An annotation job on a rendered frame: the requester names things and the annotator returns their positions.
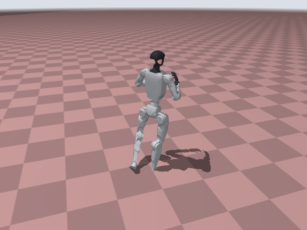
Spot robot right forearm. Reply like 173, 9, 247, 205
176, 83, 181, 98

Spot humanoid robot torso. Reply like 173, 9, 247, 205
145, 67, 167, 118

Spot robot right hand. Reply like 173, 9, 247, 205
171, 72, 179, 85

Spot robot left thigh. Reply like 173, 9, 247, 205
137, 107, 149, 140

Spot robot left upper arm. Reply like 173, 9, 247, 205
135, 68, 148, 87

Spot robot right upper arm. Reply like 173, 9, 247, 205
163, 74, 180, 101

